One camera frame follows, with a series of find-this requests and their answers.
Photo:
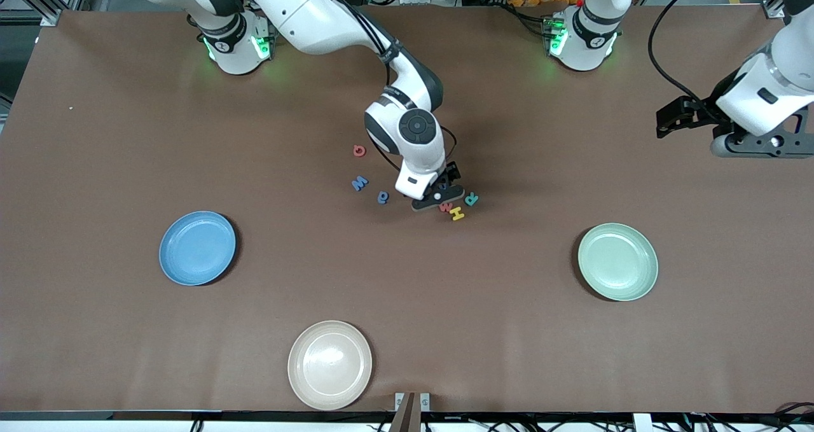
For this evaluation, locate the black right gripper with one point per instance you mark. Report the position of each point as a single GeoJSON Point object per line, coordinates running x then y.
{"type": "Point", "coordinates": [451, 172]}

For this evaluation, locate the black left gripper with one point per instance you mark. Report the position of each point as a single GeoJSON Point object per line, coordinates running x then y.
{"type": "Point", "coordinates": [702, 111]}

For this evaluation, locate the teal foam letter R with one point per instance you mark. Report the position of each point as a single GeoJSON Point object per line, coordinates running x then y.
{"type": "Point", "coordinates": [472, 198]}

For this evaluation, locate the yellow foam letter H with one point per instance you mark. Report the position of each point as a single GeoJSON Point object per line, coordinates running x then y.
{"type": "Point", "coordinates": [457, 214]}

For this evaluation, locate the blue foam letter a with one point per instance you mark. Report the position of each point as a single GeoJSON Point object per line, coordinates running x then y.
{"type": "Point", "coordinates": [383, 198]}

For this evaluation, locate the blue foam capital W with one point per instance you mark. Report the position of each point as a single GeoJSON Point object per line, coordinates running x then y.
{"type": "Point", "coordinates": [360, 183]}

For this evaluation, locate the red foam letter Q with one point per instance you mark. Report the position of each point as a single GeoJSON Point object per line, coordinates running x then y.
{"type": "Point", "coordinates": [355, 151]}

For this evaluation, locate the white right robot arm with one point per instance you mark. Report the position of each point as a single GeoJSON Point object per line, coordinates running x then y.
{"type": "Point", "coordinates": [305, 12]}

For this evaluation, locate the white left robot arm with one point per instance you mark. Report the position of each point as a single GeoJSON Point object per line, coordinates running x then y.
{"type": "Point", "coordinates": [763, 82]}

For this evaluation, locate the grey base connector box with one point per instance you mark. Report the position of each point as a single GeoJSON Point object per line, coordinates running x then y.
{"type": "Point", "coordinates": [554, 34]}
{"type": "Point", "coordinates": [264, 37]}

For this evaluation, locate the pale green plate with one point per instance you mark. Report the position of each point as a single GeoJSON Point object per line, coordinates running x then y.
{"type": "Point", "coordinates": [617, 261]}

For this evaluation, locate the beige plate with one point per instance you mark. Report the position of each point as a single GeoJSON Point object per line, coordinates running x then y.
{"type": "Point", "coordinates": [329, 365]}

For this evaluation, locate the blue plate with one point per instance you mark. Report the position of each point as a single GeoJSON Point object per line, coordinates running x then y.
{"type": "Point", "coordinates": [197, 247]}

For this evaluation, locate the metal table corner bracket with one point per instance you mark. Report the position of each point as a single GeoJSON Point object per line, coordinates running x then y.
{"type": "Point", "coordinates": [776, 11]}
{"type": "Point", "coordinates": [51, 18]}

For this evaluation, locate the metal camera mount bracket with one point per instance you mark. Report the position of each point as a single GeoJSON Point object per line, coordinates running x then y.
{"type": "Point", "coordinates": [412, 413]}

